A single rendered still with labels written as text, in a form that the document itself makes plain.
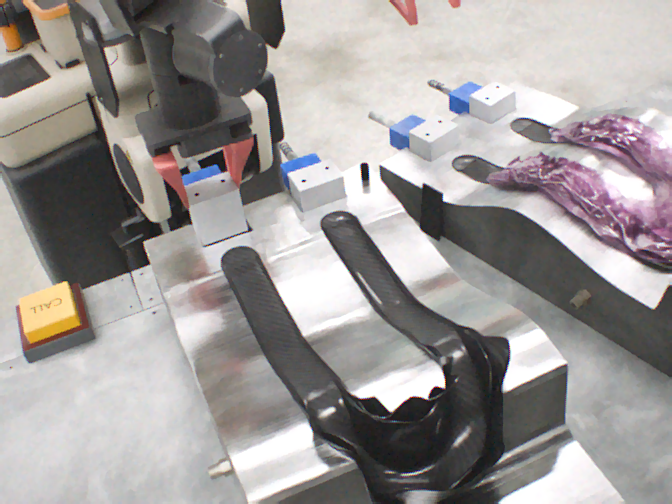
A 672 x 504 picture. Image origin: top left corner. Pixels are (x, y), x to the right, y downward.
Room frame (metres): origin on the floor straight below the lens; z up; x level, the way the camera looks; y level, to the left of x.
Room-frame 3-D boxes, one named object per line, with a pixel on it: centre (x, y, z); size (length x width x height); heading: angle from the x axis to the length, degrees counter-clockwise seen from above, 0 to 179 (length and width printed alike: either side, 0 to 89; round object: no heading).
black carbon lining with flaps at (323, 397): (0.46, -0.01, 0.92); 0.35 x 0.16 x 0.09; 18
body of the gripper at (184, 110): (0.65, 0.12, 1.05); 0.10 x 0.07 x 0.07; 108
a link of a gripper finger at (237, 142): (0.65, 0.10, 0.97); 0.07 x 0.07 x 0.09; 18
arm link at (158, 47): (0.65, 0.11, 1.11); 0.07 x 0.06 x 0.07; 39
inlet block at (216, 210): (0.69, 0.13, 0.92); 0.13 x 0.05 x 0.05; 18
